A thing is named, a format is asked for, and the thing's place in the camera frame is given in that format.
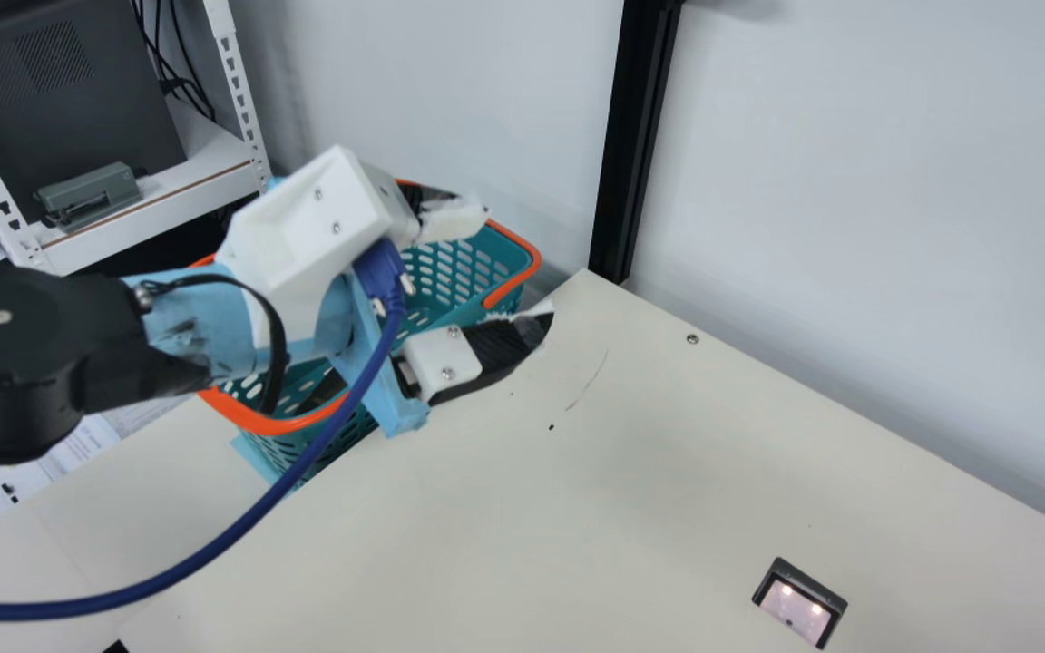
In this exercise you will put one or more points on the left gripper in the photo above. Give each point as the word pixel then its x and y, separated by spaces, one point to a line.
pixel 368 363

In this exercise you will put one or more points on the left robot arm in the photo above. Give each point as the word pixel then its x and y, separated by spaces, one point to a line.
pixel 24 363

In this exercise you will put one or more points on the teal shopping basket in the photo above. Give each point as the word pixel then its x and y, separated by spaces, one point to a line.
pixel 459 272

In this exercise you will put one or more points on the white metal shelf rack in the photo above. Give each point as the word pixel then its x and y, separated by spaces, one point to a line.
pixel 169 186

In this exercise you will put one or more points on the small grey device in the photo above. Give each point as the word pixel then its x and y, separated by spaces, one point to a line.
pixel 87 195

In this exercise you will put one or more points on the dark computer case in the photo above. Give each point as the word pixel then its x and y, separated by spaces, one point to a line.
pixel 51 91

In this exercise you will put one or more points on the white printed paper sheet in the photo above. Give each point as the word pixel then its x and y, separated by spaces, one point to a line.
pixel 42 467

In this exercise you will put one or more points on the small square scanner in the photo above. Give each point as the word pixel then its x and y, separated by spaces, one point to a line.
pixel 799 606

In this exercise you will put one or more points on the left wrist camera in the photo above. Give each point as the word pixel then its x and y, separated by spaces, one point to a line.
pixel 305 227

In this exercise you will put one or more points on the black post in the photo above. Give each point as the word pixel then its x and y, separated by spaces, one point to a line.
pixel 636 136

